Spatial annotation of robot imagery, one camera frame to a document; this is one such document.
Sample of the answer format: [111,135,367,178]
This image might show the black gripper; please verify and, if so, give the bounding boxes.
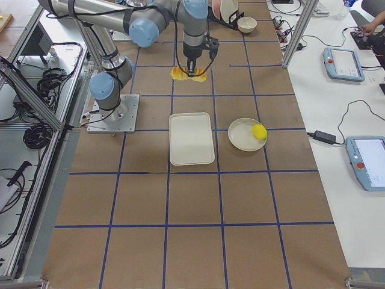
[183,31,218,76]

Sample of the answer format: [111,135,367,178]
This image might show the pink plate in rack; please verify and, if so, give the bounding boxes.
[211,0,222,20]

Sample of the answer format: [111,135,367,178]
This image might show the cream plate in rack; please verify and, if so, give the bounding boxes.
[221,0,238,23]

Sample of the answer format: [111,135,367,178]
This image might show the cream round plate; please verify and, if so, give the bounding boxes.
[228,118,267,152]

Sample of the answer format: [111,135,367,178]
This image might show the person's hand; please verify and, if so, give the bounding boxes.
[360,22,377,35]

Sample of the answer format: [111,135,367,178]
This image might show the black dish rack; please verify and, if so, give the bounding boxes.
[208,7,244,31]

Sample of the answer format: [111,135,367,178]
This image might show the cream bowl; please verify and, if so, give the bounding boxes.
[237,17,257,34]

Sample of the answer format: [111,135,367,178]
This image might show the white rectangular tray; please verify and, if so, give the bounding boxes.
[169,112,215,166]

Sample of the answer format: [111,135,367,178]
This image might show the yellow lemon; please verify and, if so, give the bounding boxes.
[252,123,268,140]

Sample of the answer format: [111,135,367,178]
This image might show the black power adapter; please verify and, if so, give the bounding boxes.
[313,130,336,145]

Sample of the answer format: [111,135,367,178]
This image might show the upper blue teach pendant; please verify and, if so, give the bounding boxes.
[322,48,365,82]

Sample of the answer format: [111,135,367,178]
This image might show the blue teach pendant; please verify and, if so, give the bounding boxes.
[322,48,365,82]
[345,136,384,191]

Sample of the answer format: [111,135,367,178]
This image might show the lower blue teach pendant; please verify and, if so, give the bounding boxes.
[345,136,384,191]

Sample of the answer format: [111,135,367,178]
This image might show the aluminium frame post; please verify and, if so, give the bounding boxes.
[282,0,318,69]

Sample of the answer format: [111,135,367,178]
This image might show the coiled black cables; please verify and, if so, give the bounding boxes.
[23,123,52,150]

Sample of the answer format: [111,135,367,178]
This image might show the aluminium frame rail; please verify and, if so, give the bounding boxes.
[1,57,63,131]

